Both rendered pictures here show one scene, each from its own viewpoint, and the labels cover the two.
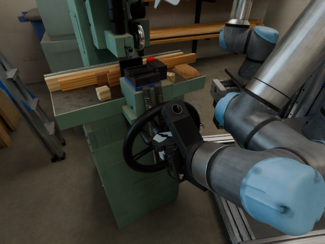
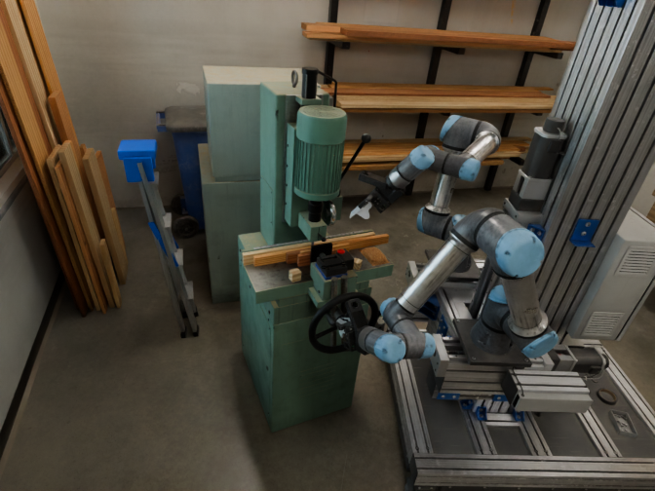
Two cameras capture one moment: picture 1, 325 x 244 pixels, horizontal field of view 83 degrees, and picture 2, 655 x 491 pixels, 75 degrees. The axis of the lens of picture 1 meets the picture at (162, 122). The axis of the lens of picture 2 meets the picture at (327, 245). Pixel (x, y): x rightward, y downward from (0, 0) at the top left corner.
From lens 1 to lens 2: 1.00 m
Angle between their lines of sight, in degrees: 6
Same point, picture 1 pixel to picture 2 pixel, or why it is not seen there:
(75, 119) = (269, 295)
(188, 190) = (366, 399)
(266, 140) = (399, 328)
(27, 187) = (151, 366)
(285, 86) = (413, 301)
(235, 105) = (390, 307)
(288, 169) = (389, 337)
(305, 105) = not seen: hidden behind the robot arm
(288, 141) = (406, 330)
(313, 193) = (398, 348)
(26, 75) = (133, 195)
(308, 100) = not seen: hidden behind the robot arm
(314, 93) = not seen: hidden behind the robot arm
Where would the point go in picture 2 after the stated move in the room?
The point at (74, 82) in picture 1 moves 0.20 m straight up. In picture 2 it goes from (266, 259) to (267, 215)
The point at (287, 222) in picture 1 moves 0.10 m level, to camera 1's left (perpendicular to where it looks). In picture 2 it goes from (385, 355) to (348, 350)
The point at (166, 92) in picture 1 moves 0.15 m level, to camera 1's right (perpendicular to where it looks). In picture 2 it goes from (351, 283) to (390, 287)
